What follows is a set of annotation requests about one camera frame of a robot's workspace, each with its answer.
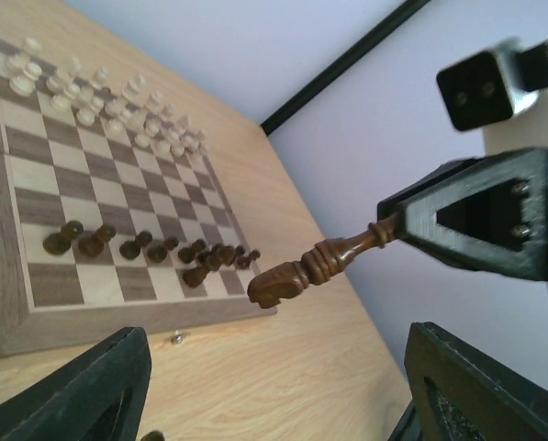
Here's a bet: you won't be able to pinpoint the dark knight chess piece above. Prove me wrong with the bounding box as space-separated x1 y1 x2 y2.
247 215 398 309

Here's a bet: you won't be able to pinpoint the wooden chess board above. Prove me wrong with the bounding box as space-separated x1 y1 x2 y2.
0 40 263 356

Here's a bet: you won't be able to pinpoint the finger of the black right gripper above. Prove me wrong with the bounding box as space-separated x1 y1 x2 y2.
377 148 548 281

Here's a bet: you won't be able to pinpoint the white chess piece back left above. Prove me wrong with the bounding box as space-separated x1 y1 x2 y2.
5 37 43 76

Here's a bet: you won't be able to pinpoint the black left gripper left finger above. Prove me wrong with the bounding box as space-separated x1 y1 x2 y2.
0 327 151 440

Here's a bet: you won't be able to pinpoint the black frame post back right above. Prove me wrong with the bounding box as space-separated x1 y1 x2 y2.
260 0 431 137

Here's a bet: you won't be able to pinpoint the dark chess piece table front left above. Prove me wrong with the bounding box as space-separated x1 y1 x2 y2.
140 430 165 441

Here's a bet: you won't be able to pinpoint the white pawn front left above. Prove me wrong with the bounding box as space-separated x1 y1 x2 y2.
9 62 42 96

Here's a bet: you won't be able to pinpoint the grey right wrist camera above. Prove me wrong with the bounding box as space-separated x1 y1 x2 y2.
436 37 548 132

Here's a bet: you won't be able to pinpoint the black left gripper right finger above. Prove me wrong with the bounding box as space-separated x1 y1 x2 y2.
390 322 548 440

